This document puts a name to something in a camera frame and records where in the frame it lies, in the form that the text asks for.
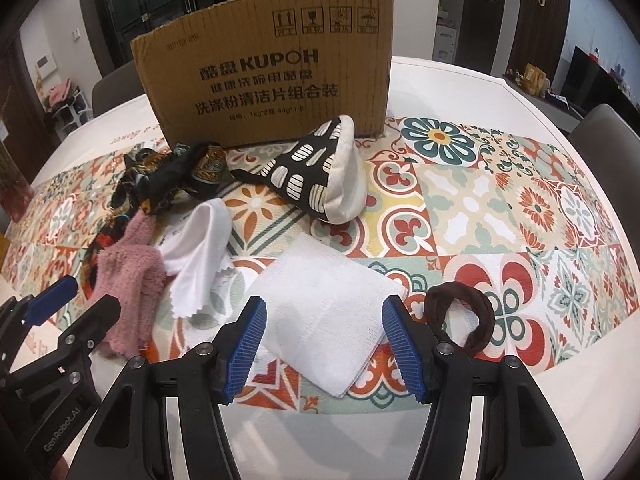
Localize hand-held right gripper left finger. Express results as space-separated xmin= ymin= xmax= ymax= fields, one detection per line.
xmin=82 ymin=296 xmax=268 ymax=480

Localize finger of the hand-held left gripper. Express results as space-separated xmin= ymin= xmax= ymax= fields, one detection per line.
xmin=0 ymin=276 xmax=79 ymax=358
xmin=5 ymin=294 xmax=122 ymax=400

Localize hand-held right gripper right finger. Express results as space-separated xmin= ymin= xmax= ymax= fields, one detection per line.
xmin=381 ymin=296 xmax=586 ymax=480

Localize pink fuzzy cloth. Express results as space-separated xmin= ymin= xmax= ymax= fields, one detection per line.
xmin=95 ymin=210 xmax=167 ymax=358

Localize white gauze towel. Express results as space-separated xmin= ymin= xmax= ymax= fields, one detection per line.
xmin=243 ymin=234 xmax=407 ymax=398

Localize black patterned silk scarf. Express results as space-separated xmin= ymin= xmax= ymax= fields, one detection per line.
xmin=87 ymin=141 xmax=233 ymax=261

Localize black and white fabric pouch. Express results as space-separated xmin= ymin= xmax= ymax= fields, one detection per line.
xmin=230 ymin=114 xmax=370 ymax=223

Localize brown cardboard box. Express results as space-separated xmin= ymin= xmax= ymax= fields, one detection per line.
xmin=130 ymin=0 xmax=395 ymax=150

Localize white cleaning cloth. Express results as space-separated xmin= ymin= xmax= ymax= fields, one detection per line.
xmin=160 ymin=198 xmax=233 ymax=318

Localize floral tile patterned tablecloth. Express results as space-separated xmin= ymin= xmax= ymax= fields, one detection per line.
xmin=0 ymin=55 xmax=640 ymax=480

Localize white shoe rack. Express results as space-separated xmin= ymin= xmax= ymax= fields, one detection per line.
xmin=42 ymin=80 xmax=96 ymax=133

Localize grey dining chair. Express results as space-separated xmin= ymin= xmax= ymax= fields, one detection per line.
xmin=91 ymin=62 xmax=151 ymax=121
xmin=567 ymin=104 xmax=640 ymax=151

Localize yellow boxes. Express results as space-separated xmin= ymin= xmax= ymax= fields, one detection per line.
xmin=520 ymin=62 xmax=548 ymax=96

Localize dark glass door cabinet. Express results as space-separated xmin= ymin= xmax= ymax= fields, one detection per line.
xmin=97 ymin=0 xmax=323 ymax=68

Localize dark wooden door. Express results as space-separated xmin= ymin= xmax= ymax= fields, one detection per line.
xmin=460 ymin=0 xmax=523 ymax=61
xmin=515 ymin=0 xmax=573 ymax=86

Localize brown twisted hair tie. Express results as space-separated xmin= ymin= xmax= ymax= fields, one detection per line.
xmin=424 ymin=282 xmax=496 ymax=356

